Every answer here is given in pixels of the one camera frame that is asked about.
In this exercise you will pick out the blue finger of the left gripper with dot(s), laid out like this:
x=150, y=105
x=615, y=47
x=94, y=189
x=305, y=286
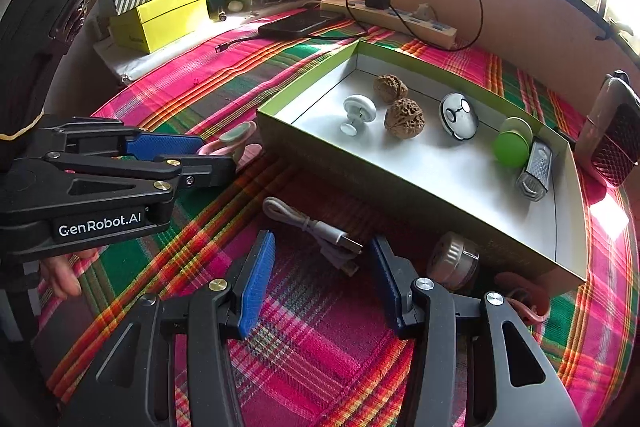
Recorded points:
x=165, y=144
x=200, y=171

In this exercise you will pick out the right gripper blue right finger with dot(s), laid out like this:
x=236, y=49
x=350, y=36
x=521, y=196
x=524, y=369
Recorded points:
x=394, y=277

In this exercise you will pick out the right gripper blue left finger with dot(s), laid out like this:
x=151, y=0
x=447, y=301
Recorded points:
x=249, y=277

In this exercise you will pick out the pink green nail clipper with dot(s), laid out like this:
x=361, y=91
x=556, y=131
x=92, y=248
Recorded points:
x=235, y=143

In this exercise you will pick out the clear silver round jar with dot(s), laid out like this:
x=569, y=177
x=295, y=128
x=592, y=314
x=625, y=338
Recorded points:
x=454, y=261

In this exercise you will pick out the brown walnut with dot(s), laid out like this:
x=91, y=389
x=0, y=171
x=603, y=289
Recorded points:
x=404, y=119
x=389, y=88

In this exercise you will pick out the black bike light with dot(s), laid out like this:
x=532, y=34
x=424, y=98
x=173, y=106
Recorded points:
x=534, y=179

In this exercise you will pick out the green white spool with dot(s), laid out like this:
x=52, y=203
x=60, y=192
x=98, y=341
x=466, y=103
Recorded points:
x=513, y=142

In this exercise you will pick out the white mushroom knob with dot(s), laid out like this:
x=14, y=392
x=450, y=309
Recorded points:
x=359, y=110

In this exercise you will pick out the black round three-button device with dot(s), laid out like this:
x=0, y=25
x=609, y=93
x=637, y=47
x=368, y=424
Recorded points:
x=458, y=116

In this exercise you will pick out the person's hand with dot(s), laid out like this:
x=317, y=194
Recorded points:
x=59, y=273

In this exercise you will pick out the plaid bed cloth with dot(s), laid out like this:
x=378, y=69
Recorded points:
x=321, y=354

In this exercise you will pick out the green white shallow box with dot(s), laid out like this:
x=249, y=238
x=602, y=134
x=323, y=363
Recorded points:
x=433, y=180

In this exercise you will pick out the yellow box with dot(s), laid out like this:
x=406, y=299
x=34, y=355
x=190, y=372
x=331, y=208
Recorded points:
x=155, y=24

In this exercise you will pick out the black power bank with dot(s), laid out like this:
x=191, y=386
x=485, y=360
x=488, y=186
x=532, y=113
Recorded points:
x=299, y=25

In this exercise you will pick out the white power strip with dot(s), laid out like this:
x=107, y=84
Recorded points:
x=428, y=30

